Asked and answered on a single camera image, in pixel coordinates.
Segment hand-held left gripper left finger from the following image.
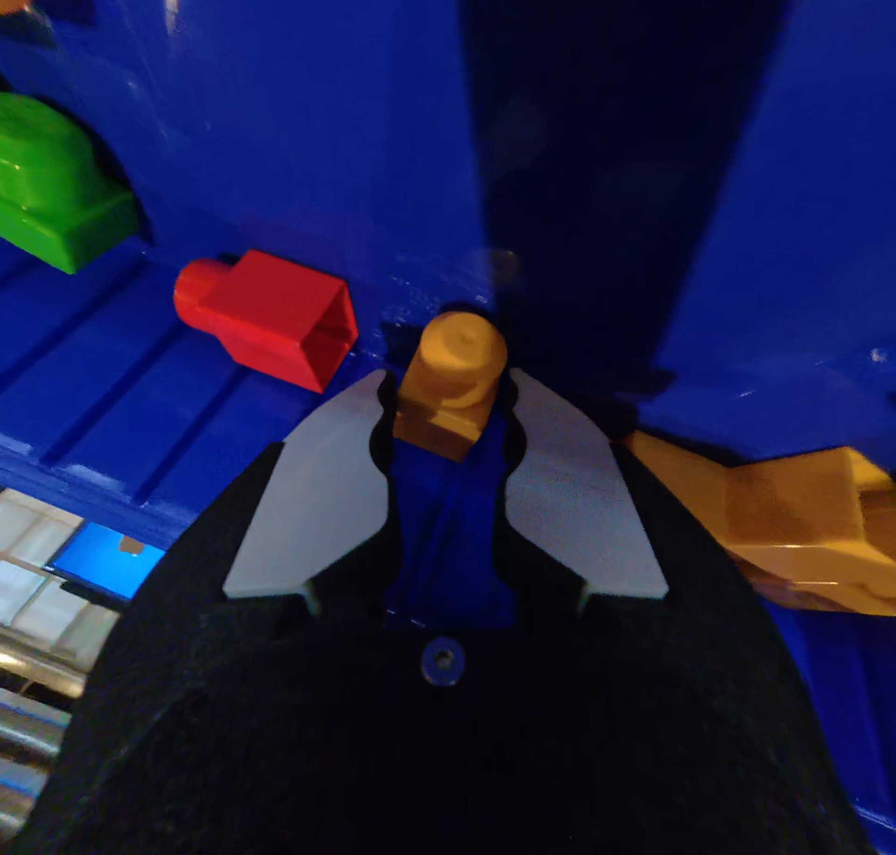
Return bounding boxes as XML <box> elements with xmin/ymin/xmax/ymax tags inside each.
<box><xmin>223</xmin><ymin>368</ymin><xmax>403</xmax><ymax>618</ymax></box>

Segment blue plastic bin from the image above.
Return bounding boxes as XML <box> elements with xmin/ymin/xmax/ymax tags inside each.
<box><xmin>0</xmin><ymin>0</ymin><xmax>896</xmax><ymax>828</ymax></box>

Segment blue computer monitor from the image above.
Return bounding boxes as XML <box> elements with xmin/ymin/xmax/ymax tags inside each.
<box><xmin>49</xmin><ymin>522</ymin><xmax>165</xmax><ymax>600</ymax></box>

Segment yellow single-stud mega block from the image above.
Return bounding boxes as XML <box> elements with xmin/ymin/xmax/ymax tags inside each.
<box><xmin>623</xmin><ymin>431</ymin><xmax>896</xmax><ymax>617</ymax></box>

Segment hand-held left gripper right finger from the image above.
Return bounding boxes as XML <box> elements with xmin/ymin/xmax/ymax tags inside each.
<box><xmin>500</xmin><ymin>368</ymin><xmax>671</xmax><ymax>617</ymax></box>

